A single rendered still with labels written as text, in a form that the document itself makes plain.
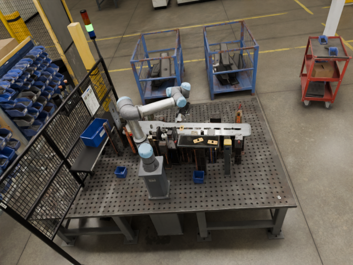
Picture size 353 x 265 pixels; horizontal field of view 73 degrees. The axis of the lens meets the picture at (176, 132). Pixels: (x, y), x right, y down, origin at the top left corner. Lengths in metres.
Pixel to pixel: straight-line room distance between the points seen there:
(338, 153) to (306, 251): 1.50
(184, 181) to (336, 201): 1.84
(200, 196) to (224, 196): 0.22
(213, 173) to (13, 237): 2.68
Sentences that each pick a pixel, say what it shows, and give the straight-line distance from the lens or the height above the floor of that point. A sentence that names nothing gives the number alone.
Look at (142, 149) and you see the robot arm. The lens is 1.98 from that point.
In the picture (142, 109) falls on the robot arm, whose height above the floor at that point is 1.71.
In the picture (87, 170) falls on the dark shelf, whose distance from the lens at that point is 2.45.
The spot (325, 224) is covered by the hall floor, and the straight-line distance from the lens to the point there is 3.21.
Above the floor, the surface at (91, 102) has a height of 1.29.
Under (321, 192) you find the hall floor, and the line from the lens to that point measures 3.43.
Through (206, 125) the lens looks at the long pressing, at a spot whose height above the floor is 1.00.
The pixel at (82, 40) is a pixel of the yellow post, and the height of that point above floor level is 1.84.
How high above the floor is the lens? 2.72
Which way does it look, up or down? 43 degrees down
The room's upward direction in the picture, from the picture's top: 12 degrees counter-clockwise
